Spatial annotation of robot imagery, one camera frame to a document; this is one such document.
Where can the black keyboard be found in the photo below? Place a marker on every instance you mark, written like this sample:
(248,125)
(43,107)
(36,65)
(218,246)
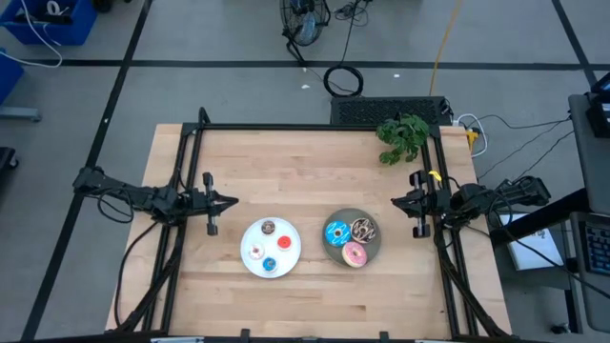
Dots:
(599,248)

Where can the green potted plant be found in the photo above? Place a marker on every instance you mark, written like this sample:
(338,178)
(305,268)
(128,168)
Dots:
(402,138)

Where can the black floor fan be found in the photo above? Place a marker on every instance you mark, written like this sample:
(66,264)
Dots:
(305,21)

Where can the grey-green round plate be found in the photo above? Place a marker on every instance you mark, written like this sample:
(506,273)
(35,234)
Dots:
(374,250)

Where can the grey office desk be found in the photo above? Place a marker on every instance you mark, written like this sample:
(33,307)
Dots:
(593,157)

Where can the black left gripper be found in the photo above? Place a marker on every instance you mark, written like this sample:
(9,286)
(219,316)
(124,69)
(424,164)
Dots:
(209,224)

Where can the black aluminium rig frame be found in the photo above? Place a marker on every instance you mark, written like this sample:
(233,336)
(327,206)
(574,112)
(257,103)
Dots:
(286,127)

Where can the small chocolate frosted donut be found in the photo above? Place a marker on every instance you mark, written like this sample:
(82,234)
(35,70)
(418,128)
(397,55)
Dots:
(265,225)

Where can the large chocolate frosted donut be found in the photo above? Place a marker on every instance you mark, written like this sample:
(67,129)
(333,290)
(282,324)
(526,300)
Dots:
(363,230)

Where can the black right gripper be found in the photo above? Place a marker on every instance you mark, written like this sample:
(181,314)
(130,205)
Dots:
(431,205)

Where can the large pink frosted donut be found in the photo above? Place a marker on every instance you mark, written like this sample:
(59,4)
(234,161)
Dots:
(354,254)

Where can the large blue frosted donut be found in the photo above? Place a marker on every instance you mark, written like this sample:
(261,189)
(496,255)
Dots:
(338,234)

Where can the small blue frosted donut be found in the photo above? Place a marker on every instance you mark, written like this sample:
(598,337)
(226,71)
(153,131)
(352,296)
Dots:
(266,261)

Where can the large blue storage bin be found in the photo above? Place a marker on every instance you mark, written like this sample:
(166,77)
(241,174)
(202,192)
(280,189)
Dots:
(52,28)

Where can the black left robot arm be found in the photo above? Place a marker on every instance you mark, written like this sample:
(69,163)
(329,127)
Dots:
(138,197)

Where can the small white frosted donut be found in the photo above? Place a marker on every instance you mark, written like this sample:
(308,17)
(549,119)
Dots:
(252,248)

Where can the small red frosted donut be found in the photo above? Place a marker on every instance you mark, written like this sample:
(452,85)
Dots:
(281,239)

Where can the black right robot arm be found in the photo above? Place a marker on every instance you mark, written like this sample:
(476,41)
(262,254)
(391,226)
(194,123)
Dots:
(476,197)

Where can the white round plate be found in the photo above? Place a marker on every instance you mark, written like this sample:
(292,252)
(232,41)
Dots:
(271,245)

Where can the black computer case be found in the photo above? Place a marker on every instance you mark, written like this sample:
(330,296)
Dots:
(386,111)

